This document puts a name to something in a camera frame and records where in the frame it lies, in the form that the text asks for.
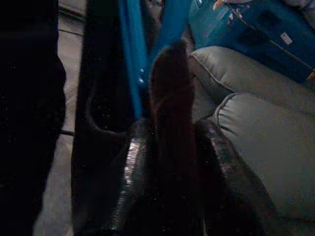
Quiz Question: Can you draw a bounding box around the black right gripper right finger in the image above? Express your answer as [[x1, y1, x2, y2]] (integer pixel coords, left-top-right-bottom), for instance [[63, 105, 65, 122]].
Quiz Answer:
[[149, 40, 280, 236]]

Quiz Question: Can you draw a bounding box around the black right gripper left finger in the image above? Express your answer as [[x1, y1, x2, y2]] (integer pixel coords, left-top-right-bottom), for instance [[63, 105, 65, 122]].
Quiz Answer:
[[108, 118, 158, 236]]

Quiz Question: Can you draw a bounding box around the blue plastic clothes hanger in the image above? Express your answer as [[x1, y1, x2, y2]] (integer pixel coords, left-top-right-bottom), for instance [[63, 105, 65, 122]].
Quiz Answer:
[[117, 0, 191, 123]]

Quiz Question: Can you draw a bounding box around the green leather sofa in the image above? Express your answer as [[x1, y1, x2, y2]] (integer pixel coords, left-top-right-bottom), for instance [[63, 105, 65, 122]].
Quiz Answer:
[[187, 45, 315, 236]]

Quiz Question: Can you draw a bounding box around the dark navy garment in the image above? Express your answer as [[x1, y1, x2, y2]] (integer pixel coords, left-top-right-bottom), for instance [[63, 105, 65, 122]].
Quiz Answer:
[[71, 0, 128, 236]]

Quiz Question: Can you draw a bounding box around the blue storage box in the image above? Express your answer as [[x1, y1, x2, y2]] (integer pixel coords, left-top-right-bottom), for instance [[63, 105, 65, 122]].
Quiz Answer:
[[189, 0, 315, 84]]

